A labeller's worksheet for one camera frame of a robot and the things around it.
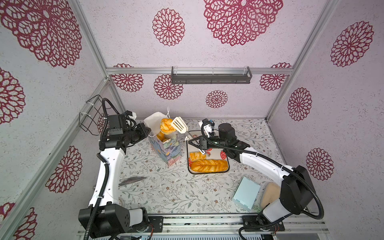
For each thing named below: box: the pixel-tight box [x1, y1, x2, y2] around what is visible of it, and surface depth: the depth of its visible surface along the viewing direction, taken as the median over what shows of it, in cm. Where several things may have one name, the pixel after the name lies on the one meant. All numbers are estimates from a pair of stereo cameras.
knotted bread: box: [160, 118, 176, 135], surface depth 76 cm
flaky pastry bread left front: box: [189, 151, 207, 162], surface depth 96 cm
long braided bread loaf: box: [191, 159, 229, 173], surface depth 92 cm
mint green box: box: [232, 176, 261, 211], surface depth 83 cm
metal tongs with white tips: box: [171, 116, 206, 155], surface depth 75 cm
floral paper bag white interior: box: [144, 112, 182, 166], surface depth 87 cm
